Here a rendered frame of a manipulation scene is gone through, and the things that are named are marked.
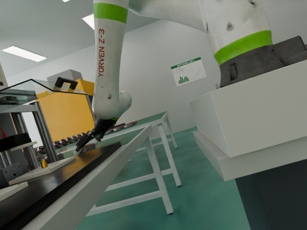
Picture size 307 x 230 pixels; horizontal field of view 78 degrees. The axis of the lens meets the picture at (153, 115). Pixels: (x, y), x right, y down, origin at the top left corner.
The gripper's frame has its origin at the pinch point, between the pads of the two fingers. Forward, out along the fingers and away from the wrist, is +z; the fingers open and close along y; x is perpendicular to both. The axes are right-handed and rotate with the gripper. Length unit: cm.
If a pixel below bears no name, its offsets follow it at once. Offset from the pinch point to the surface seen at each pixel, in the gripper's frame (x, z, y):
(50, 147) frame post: 6.1, -2.3, -17.4
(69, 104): 182, 167, 230
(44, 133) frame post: 11.9, -5.5, -17.8
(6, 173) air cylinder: 2.0, -3.1, -38.2
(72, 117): 159, 181, 230
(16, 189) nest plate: -12, -22, -49
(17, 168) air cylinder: 2.7, -1.9, -33.8
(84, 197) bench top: -26, -36, -48
